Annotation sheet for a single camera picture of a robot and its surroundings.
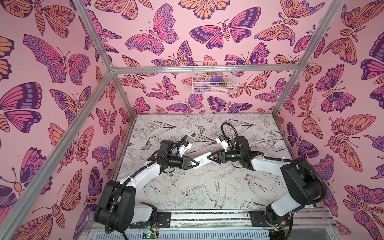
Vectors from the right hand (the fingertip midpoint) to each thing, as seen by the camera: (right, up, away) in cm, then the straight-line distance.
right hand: (210, 155), depth 83 cm
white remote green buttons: (-13, +12, +24) cm, 30 cm away
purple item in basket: (+6, +47, +13) cm, 49 cm away
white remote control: (-4, -2, -3) cm, 6 cm away
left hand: (-7, -3, -5) cm, 9 cm away
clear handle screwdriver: (-7, -18, +1) cm, 19 cm away
